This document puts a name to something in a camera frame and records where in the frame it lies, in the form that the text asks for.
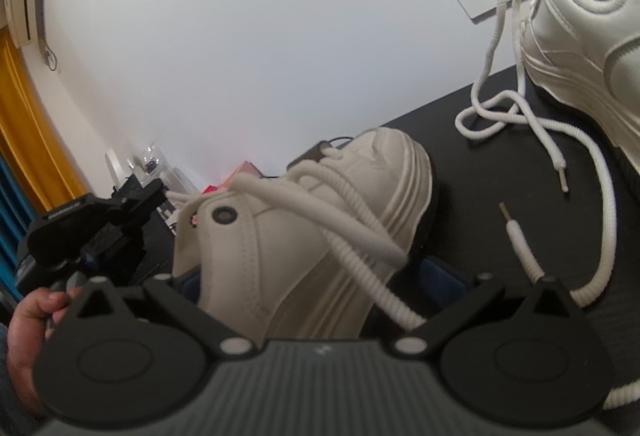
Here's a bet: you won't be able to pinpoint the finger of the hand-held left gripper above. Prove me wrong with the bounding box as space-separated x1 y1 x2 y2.
111 176 168 218

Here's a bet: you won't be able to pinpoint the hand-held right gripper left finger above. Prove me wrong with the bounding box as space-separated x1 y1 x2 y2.
62 273 253 359

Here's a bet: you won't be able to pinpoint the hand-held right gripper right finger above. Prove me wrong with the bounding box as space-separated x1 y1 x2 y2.
389 257 583 359

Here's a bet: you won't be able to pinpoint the person's left hand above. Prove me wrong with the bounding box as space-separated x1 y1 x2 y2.
7 290 72 420

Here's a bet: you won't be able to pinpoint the clear plastic bottle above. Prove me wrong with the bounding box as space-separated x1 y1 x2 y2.
104 143 192 198

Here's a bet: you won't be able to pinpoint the pink cardboard box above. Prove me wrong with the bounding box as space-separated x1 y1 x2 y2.
202 160 262 195

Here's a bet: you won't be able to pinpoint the yellow curtain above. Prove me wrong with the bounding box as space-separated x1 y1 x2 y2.
0 29 89 213

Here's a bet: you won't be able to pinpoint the tangled black cables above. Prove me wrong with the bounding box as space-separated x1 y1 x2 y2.
286 134 357 167

